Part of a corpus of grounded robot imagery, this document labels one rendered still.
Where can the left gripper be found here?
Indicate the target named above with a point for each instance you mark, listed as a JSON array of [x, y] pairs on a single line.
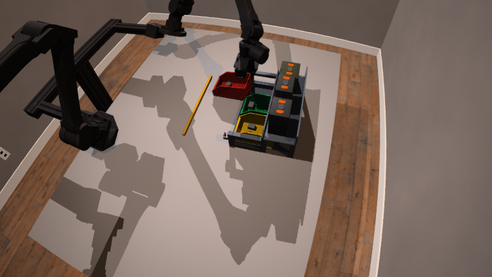
[[252, 71]]

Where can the dark grey shelf rack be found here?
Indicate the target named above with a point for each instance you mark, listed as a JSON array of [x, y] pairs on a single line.
[[295, 115]]

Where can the green open bin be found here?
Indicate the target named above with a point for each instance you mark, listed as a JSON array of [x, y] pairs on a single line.
[[261, 104]]

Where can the red bin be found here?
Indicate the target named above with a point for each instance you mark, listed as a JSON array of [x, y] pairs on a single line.
[[220, 89]]

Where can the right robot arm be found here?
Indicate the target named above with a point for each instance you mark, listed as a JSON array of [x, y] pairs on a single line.
[[35, 38]]

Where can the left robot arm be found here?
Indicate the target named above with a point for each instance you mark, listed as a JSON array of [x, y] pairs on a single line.
[[252, 31]]

